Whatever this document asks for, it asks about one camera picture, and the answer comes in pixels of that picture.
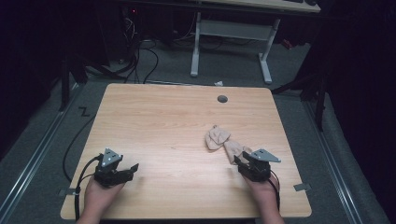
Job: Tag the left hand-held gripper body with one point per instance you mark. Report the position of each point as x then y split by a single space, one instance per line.
107 169

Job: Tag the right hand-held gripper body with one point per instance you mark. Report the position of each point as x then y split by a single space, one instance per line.
260 165

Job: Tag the person's left hand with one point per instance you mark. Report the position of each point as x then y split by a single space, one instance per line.
98 196

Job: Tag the person's right hand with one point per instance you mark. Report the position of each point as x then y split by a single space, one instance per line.
264 194

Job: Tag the white paper scrap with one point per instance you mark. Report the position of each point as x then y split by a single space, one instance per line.
219 83

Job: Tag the black metal stand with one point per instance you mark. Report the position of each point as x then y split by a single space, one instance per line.
311 90
65 84

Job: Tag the white-legged desk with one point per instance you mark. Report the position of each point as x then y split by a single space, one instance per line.
233 29

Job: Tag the grey metal table bracket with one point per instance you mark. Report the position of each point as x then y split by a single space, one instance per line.
302 187
67 192

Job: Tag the metal floor rail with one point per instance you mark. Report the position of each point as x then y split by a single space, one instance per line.
333 168
34 158

